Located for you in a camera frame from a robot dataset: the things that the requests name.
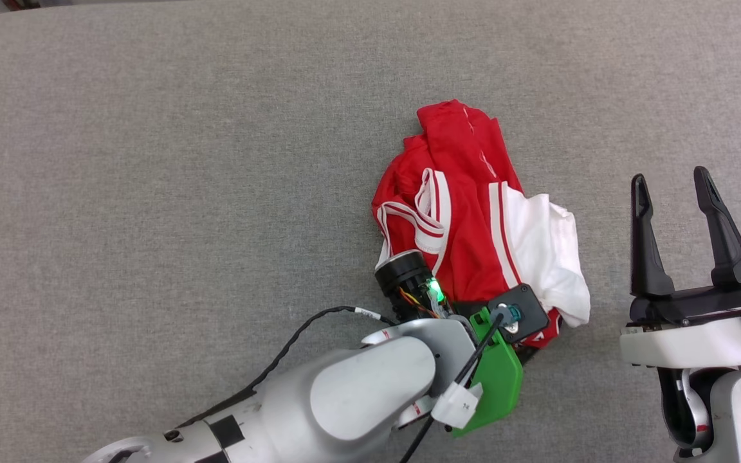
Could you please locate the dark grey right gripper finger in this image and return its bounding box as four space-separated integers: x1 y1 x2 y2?
630 174 675 298
693 167 741 289

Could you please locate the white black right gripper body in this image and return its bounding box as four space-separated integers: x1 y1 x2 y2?
619 286 741 370

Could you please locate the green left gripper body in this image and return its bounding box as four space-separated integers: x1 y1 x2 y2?
451 306 525 439

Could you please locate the red white basketball jersey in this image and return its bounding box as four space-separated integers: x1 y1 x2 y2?
371 99 592 349

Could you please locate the black cylindrical left gripper motor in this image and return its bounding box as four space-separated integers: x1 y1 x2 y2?
374 250 452 320

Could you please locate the black camera cable teal plug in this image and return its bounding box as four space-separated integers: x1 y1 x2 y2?
399 306 523 463

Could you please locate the white cable label tag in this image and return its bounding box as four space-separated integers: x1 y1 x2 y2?
432 382 484 431

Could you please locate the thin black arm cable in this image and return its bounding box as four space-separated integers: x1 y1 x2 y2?
176 305 398 428

